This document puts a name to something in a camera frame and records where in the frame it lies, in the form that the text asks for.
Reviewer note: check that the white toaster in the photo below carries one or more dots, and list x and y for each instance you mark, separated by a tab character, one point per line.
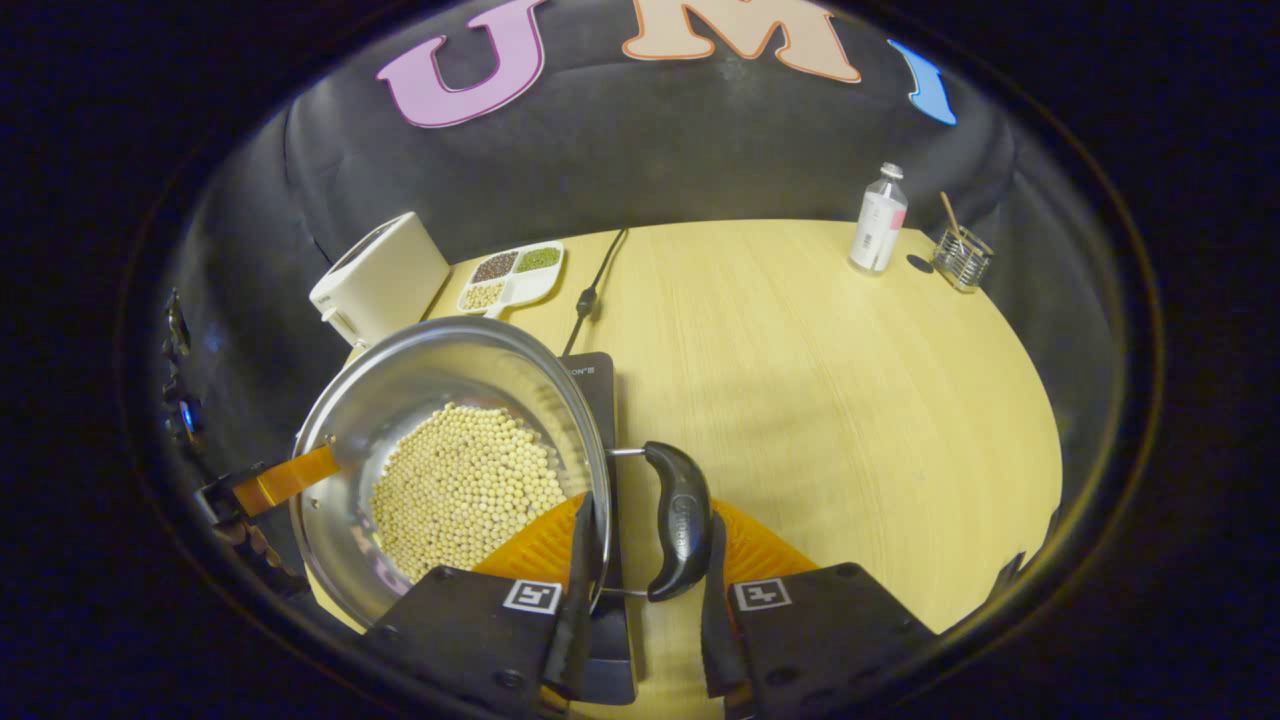
385	275

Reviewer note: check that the pile of soybeans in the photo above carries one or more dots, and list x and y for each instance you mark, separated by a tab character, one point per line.
465	490

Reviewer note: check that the stainless steel pot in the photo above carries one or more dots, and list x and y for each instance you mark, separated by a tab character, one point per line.
400	390

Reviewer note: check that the black induction cooktop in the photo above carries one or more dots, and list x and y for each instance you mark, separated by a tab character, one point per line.
598	390

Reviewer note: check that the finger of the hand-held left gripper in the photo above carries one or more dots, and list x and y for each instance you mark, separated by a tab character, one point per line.
290	475

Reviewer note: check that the black backdrop cloth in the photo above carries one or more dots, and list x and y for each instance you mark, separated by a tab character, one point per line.
650	140

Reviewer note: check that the small clear bottle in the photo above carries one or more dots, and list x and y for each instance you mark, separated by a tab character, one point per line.
878	225

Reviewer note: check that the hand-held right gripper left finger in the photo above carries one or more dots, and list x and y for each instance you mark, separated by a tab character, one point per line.
460	630

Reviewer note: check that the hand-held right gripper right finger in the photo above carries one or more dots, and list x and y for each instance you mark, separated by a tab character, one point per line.
820	630

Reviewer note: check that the small black cap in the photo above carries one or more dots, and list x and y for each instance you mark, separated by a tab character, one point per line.
920	264

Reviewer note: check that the white divided bean dish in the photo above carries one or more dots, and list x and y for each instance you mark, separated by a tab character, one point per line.
515	275

